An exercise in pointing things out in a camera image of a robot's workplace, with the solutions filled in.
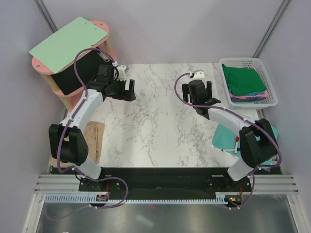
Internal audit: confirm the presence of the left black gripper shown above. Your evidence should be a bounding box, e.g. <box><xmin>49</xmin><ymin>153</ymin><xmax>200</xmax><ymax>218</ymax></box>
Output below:
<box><xmin>108</xmin><ymin>77</ymin><xmax>136</xmax><ymax>102</ymax></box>

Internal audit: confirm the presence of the green t shirt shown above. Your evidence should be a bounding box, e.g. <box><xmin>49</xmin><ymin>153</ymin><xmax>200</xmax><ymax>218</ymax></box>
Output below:
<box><xmin>222</xmin><ymin>64</ymin><xmax>266</xmax><ymax>96</ymax></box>

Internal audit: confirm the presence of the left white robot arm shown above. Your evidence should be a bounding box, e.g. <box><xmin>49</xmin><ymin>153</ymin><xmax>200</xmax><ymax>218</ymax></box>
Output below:
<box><xmin>49</xmin><ymin>78</ymin><xmax>136</xmax><ymax>191</ymax></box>

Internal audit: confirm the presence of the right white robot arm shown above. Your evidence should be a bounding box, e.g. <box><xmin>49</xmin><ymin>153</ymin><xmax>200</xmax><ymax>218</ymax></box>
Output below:
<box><xmin>182</xmin><ymin>80</ymin><xmax>280</xmax><ymax>191</ymax></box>

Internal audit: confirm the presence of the beige folded t shirt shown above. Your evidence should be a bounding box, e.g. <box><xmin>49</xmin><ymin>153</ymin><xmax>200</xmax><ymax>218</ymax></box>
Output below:
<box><xmin>49</xmin><ymin>121</ymin><xmax>104</xmax><ymax>167</ymax></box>

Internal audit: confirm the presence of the white plastic basket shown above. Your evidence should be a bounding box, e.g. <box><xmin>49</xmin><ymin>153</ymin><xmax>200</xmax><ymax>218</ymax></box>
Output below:
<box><xmin>219</xmin><ymin>57</ymin><xmax>278</xmax><ymax>110</ymax></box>

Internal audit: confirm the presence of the pink tiered shelf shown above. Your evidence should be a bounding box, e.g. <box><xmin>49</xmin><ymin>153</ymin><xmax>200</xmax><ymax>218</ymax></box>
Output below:
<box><xmin>32</xmin><ymin>20</ymin><xmax>117</xmax><ymax>111</ymax></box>

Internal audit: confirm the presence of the teal cutting board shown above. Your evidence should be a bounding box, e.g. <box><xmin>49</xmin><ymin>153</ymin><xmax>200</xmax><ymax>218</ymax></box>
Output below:
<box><xmin>211</xmin><ymin>110</ymin><xmax>279</xmax><ymax>172</ymax></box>

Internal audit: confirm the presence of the black clipboard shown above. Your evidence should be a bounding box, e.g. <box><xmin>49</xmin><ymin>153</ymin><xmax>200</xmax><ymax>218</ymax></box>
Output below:
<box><xmin>52</xmin><ymin>50</ymin><xmax>113</xmax><ymax>95</ymax></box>

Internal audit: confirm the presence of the red capped marker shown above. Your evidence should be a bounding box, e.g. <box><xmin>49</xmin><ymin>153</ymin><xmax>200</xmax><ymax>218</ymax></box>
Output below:
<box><xmin>234</xmin><ymin>136</ymin><xmax>239</xmax><ymax>154</ymax></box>

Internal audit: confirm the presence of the blue t shirt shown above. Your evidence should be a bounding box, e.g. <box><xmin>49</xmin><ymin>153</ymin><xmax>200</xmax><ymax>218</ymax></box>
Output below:
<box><xmin>230</xmin><ymin>90</ymin><xmax>268</xmax><ymax>99</ymax></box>

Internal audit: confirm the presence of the pink t shirt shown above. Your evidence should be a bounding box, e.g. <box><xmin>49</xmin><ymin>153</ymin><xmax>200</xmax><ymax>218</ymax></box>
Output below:
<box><xmin>229</xmin><ymin>91</ymin><xmax>269</xmax><ymax>102</ymax></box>

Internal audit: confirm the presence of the black capped marker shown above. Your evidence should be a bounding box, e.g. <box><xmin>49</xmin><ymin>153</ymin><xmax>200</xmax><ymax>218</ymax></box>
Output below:
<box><xmin>222</xmin><ymin>148</ymin><xmax>241</xmax><ymax>154</ymax></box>

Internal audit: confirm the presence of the light green board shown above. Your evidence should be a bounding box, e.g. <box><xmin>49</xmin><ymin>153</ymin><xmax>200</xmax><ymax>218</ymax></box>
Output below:
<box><xmin>29</xmin><ymin>17</ymin><xmax>107</xmax><ymax>74</ymax></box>

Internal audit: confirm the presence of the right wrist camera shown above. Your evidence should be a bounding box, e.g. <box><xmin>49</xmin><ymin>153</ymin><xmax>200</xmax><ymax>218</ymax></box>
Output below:
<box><xmin>190</xmin><ymin>70</ymin><xmax>205</xmax><ymax>79</ymax></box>

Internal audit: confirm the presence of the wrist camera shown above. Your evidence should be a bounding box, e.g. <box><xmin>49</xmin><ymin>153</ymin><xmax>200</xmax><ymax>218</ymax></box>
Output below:
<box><xmin>96</xmin><ymin>65</ymin><xmax>128</xmax><ymax>83</ymax></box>
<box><xmin>190</xmin><ymin>70</ymin><xmax>205</xmax><ymax>79</ymax></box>

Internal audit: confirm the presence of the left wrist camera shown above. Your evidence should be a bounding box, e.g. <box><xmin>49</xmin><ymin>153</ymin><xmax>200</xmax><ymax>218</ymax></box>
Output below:
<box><xmin>96</xmin><ymin>65</ymin><xmax>128</xmax><ymax>83</ymax></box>

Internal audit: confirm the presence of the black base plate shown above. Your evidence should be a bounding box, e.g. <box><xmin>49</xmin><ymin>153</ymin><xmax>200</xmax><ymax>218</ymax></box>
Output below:
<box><xmin>51</xmin><ymin>166</ymin><xmax>284</xmax><ymax>201</ymax></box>

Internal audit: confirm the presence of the white slotted cable duct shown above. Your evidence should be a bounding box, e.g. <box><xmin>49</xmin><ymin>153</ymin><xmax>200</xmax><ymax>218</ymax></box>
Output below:
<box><xmin>45</xmin><ymin>194</ymin><xmax>229</xmax><ymax>204</ymax></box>

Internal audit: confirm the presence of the aluminium rail frame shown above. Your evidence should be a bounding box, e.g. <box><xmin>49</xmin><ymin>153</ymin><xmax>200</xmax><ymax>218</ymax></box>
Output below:
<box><xmin>22</xmin><ymin>174</ymin><xmax>308</xmax><ymax>233</ymax></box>

